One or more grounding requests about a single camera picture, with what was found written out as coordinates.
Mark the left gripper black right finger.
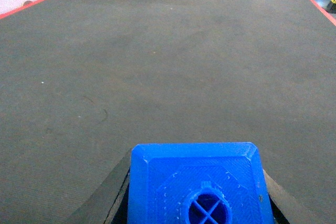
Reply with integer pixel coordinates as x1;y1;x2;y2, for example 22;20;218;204
264;170;315;223

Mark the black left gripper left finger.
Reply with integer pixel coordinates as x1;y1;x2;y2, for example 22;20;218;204
65;150;131;223

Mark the blue rectangular block part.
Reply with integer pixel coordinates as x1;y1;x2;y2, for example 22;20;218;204
127;142;274;223

